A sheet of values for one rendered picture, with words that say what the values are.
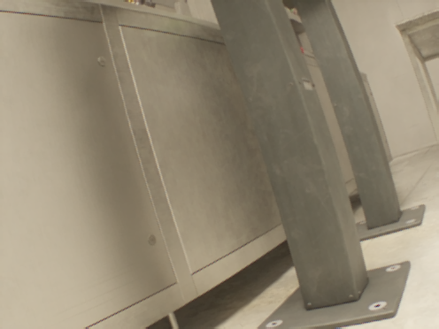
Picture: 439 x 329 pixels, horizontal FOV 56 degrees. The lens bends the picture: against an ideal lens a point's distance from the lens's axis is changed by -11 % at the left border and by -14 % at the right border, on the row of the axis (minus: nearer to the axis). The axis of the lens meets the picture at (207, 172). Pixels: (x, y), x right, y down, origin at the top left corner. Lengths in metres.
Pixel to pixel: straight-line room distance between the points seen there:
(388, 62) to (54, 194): 5.11
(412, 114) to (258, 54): 4.72
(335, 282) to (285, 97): 0.37
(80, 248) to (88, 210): 0.07
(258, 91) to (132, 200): 0.32
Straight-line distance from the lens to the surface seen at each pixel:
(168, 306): 0.92
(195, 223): 1.03
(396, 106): 5.58
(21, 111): 0.78
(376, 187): 1.57
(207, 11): 2.36
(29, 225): 0.73
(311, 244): 0.90
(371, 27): 5.71
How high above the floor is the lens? 0.32
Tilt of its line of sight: 2 degrees up
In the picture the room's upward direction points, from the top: 17 degrees counter-clockwise
